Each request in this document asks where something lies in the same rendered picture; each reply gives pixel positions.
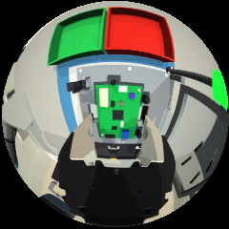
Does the red bin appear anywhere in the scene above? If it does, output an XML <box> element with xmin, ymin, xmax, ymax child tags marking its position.
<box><xmin>105</xmin><ymin>7</ymin><xmax>175</xmax><ymax>62</ymax></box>

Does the green circuit board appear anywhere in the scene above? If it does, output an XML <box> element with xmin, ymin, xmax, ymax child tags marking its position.
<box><xmin>95</xmin><ymin>85</ymin><xmax>142</xmax><ymax>139</ymax></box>

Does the green bin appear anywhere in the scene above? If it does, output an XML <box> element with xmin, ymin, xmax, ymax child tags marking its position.
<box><xmin>47</xmin><ymin>8</ymin><xmax>107</xmax><ymax>66</ymax></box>

